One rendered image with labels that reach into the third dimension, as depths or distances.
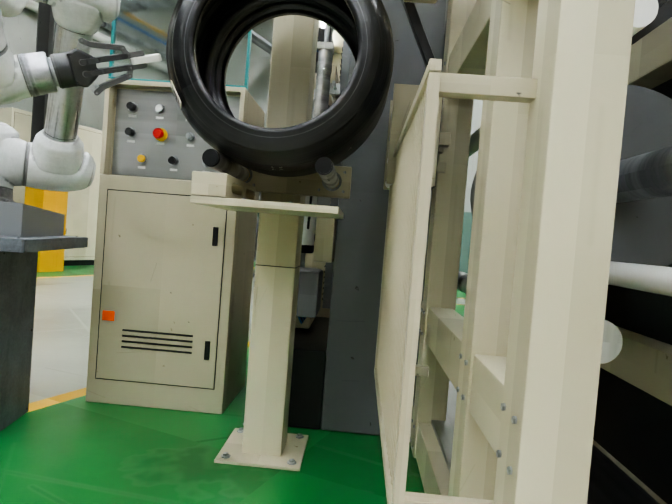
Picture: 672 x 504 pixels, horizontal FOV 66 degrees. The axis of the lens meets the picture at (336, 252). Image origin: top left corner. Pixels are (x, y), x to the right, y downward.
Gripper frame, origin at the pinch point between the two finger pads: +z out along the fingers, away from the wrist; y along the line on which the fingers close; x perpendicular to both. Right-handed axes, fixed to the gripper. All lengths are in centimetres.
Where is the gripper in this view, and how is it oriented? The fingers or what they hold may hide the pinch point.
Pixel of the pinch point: (145, 59)
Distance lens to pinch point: 139.5
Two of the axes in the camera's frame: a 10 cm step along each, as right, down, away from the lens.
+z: 8.8, -2.9, 3.8
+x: 4.7, 3.8, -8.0
